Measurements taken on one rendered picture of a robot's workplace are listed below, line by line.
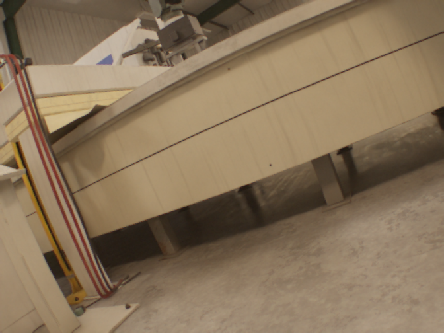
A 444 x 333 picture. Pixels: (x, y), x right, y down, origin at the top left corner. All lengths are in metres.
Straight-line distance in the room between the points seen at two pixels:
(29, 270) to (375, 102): 1.49
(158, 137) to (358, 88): 0.90
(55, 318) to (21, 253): 0.28
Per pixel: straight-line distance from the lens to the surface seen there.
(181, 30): 2.09
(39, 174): 1.86
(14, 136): 1.96
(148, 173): 1.76
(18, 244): 1.44
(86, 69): 2.15
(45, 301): 1.47
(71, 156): 2.07
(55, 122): 1.75
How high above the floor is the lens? 0.47
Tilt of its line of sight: 3 degrees down
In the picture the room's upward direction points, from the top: 23 degrees counter-clockwise
